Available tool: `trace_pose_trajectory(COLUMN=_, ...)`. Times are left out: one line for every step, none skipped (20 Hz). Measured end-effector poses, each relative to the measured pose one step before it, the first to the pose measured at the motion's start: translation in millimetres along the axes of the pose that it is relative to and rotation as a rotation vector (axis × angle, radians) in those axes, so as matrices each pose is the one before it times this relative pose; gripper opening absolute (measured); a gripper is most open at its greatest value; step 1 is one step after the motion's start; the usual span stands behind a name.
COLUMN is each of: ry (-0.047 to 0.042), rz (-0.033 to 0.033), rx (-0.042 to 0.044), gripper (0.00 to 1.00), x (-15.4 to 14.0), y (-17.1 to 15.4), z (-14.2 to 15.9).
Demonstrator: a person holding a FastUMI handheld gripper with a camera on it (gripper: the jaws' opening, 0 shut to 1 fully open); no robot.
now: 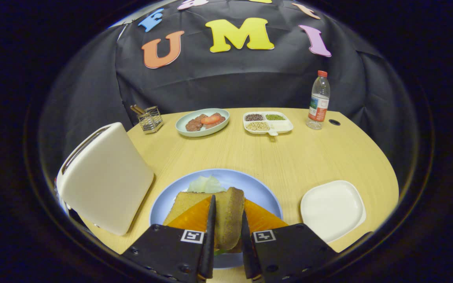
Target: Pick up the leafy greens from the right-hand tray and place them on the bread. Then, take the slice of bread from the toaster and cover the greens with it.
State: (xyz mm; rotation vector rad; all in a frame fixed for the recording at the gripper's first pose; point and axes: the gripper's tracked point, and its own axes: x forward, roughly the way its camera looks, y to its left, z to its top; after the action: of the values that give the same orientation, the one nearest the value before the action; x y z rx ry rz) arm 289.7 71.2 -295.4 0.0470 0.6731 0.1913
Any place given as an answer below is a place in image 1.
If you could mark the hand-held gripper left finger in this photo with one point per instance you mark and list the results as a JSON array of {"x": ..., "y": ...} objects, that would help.
[{"x": 167, "y": 251}]

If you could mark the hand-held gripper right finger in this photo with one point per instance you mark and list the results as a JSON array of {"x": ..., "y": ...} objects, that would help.
[{"x": 289, "y": 251}]

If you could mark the brown bread slice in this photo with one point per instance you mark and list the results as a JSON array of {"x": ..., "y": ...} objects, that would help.
[{"x": 229, "y": 216}]

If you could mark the green lettuce leaf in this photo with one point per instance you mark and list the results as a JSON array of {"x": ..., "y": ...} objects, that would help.
[{"x": 207, "y": 184}]

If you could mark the square toast slice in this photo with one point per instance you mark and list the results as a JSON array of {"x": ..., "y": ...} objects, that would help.
[{"x": 185, "y": 202}]

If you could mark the white square plate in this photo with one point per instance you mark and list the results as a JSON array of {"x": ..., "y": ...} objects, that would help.
[{"x": 330, "y": 210}]

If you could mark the blue plate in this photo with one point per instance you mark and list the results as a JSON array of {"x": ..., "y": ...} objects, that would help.
[{"x": 258, "y": 188}]

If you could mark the white toaster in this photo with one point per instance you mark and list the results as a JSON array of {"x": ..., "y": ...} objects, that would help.
[{"x": 104, "y": 181}]

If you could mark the pale green plate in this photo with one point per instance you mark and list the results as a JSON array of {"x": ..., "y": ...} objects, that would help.
[{"x": 183, "y": 131}]

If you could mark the white divided dish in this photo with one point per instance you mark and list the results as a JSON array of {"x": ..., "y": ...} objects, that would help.
[{"x": 283, "y": 125}]

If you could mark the brown meat slice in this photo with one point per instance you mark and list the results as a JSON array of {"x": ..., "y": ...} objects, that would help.
[
  {"x": 216, "y": 124},
  {"x": 194, "y": 125}
]

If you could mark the pile of beige beans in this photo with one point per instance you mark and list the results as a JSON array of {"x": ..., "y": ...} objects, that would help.
[{"x": 257, "y": 126}]

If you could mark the pile of green beans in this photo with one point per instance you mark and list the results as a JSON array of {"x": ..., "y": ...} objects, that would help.
[{"x": 275, "y": 116}]

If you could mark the pile of dark beans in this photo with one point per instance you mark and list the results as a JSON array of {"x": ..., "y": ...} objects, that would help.
[{"x": 254, "y": 117}]

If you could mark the red tomato slice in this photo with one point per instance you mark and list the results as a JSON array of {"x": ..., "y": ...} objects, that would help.
[{"x": 210, "y": 119}]

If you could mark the brown wooden chopsticks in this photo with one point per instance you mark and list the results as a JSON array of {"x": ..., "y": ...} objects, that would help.
[{"x": 137, "y": 109}]

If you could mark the clear plastic water bottle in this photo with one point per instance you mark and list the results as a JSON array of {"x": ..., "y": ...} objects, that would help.
[{"x": 319, "y": 104}]

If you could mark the black backdrop cloth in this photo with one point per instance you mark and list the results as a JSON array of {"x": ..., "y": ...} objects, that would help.
[{"x": 234, "y": 78}]

